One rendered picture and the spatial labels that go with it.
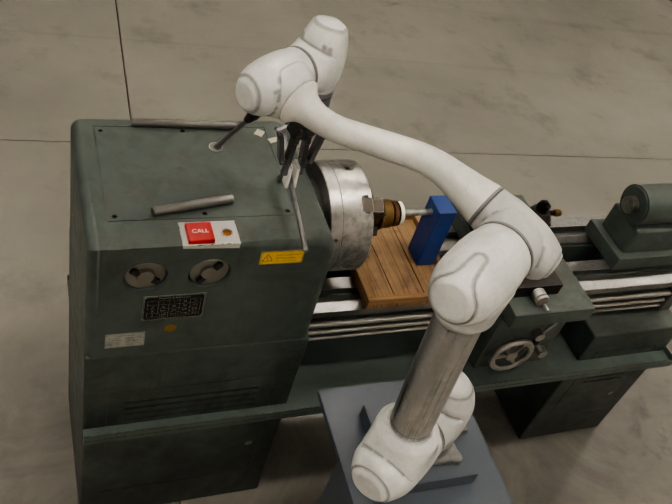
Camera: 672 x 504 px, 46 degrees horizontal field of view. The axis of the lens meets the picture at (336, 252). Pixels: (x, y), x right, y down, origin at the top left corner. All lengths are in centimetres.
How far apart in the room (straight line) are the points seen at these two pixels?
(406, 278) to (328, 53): 96
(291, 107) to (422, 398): 66
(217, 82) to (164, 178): 266
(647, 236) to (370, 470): 144
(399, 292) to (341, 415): 42
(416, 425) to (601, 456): 184
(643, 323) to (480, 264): 170
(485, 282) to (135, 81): 334
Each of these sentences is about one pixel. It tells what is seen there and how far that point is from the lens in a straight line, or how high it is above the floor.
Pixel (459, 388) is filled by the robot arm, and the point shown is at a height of 107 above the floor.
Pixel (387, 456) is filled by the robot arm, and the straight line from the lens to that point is 183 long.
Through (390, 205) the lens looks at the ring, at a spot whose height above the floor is 112.
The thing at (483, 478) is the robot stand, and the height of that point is 75.
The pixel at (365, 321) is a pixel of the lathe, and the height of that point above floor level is 79.
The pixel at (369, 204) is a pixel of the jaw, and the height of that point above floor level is 120.
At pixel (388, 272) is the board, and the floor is 89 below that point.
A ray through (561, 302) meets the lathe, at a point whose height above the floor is 92.
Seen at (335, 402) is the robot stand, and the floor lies 75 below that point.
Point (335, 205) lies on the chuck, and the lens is 207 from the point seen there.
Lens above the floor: 254
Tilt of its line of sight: 43 degrees down
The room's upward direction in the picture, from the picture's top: 19 degrees clockwise
